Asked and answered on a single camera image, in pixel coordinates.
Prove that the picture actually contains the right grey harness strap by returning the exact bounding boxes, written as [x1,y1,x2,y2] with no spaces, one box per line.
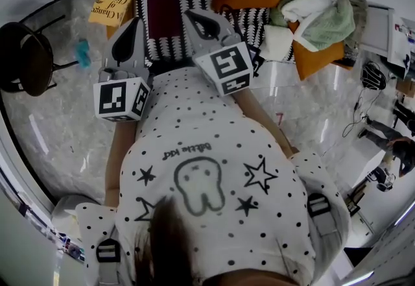
[306,193,340,237]

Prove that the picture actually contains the green white fleece blanket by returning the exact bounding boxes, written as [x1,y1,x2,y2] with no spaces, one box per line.
[268,0,357,52]

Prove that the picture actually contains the grey brown knitted throw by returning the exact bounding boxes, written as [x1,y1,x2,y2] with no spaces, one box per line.
[337,0,369,67]

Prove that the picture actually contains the white round bin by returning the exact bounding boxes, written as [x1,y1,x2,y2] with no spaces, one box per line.
[51,194,101,233]

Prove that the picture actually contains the cardboard box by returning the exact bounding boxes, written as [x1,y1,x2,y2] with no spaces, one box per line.
[396,78,415,99]

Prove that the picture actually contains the black round chair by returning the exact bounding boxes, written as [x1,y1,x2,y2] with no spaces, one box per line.
[0,14,80,97]

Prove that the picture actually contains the person's left forearm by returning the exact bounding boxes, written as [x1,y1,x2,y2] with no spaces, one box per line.
[103,119,139,208]

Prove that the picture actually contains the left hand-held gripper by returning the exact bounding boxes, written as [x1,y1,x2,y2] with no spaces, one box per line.
[93,17,152,123]

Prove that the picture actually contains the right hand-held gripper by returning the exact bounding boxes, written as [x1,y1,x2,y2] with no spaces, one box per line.
[182,10,254,97]

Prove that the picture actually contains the left grey harness strap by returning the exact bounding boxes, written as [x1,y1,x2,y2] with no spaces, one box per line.
[95,238,123,286]

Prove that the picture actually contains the teal fluffy duster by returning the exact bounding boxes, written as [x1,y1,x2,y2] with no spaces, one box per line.
[74,38,91,68]

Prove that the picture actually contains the black trousers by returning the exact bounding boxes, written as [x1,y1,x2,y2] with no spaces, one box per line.
[147,57,202,78]

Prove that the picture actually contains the black white striped blanket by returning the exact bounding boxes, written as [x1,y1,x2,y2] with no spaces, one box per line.
[110,0,366,67]

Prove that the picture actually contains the yellow paperback book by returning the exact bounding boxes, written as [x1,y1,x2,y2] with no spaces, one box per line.
[88,0,141,28]

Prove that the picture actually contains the grey harness strap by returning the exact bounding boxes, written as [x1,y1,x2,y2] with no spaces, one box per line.
[306,193,340,237]
[95,238,123,286]

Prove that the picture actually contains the black coiled cable bundle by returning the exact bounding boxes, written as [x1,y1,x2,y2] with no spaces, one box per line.
[361,62,387,91]

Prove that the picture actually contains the white desk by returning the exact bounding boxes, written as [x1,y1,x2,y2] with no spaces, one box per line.
[358,2,412,80]

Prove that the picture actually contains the person's right forearm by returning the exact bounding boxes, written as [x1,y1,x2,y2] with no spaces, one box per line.
[236,86,299,158]

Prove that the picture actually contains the thin floor cable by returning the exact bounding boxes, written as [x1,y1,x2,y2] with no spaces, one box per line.
[342,86,380,138]

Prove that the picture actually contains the maroon hardcover book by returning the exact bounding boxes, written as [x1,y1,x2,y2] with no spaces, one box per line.
[146,0,184,40]

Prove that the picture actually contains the white pillow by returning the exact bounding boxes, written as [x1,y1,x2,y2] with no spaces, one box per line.
[259,23,294,62]

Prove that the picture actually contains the white spotted t-shirt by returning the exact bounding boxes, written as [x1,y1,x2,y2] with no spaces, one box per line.
[75,66,351,286]

